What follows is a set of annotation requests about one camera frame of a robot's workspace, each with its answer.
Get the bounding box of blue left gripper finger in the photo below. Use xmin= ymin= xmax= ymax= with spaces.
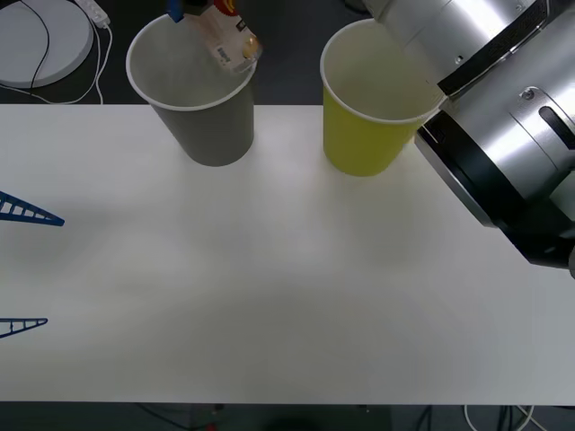
xmin=0 ymin=190 xmax=66 ymax=227
xmin=0 ymin=317 xmax=49 ymax=340

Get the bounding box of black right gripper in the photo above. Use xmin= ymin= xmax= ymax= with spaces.
xmin=167 ymin=0 xmax=213 ymax=24

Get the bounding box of clear bottle with red cap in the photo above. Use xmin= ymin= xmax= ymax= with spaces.
xmin=179 ymin=0 xmax=263 ymax=75

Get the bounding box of white power strip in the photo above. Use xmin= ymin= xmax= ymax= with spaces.
xmin=74 ymin=0 xmax=112 ymax=29

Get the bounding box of white round stand base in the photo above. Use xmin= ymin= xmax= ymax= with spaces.
xmin=0 ymin=0 xmax=96 ymax=89

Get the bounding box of grey plastic bin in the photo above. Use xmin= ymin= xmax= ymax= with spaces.
xmin=125 ymin=10 xmax=259 ymax=168

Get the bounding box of yellow-green plastic bin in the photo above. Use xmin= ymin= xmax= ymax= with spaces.
xmin=319 ymin=18 xmax=441 ymax=178

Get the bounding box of white power strip cable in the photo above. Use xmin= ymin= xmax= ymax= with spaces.
xmin=92 ymin=24 xmax=114 ymax=107

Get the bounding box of thin black cable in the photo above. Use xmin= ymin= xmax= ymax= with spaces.
xmin=17 ymin=0 xmax=51 ymax=91

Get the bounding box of white cable under table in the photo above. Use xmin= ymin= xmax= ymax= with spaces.
xmin=464 ymin=403 xmax=540 ymax=431

